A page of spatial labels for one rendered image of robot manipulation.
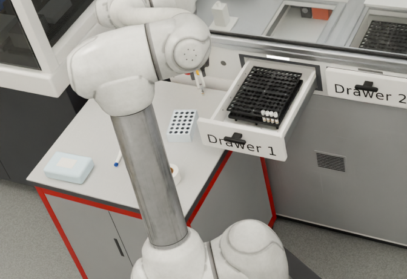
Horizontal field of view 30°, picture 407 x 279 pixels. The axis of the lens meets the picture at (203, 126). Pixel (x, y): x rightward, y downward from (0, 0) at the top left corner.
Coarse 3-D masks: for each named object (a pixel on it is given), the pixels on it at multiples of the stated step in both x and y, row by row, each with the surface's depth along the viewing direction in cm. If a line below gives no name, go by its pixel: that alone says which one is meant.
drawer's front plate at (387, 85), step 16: (336, 80) 246; (352, 80) 243; (368, 80) 240; (384, 80) 237; (400, 80) 234; (336, 96) 251; (352, 96) 248; (368, 96) 245; (384, 96) 242; (400, 96) 238
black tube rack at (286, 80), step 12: (264, 72) 255; (276, 72) 253; (288, 72) 252; (252, 84) 251; (264, 84) 250; (276, 84) 249; (288, 84) 248; (300, 84) 251; (240, 96) 248; (252, 96) 247; (264, 96) 246; (276, 96) 245; (288, 96) 244; (252, 108) 247; (264, 108) 242; (276, 108) 245; (288, 108) 245; (252, 120) 243
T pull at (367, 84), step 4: (364, 84) 239; (368, 84) 239; (372, 84) 239; (356, 88) 239; (360, 88) 239; (364, 88) 238; (368, 88) 237; (372, 88) 237; (376, 88) 236; (376, 92) 237
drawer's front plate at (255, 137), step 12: (204, 120) 239; (216, 120) 238; (204, 132) 242; (216, 132) 239; (228, 132) 237; (240, 132) 234; (252, 132) 231; (264, 132) 230; (276, 132) 229; (204, 144) 247; (216, 144) 244; (228, 144) 241; (252, 144) 236; (264, 144) 233; (276, 144) 230; (264, 156) 237; (276, 156) 234
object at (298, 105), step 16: (256, 64) 262; (272, 64) 258; (288, 64) 256; (240, 80) 257; (304, 80) 257; (224, 96) 251; (304, 96) 245; (224, 112) 250; (288, 112) 248; (272, 128) 244; (288, 128) 237
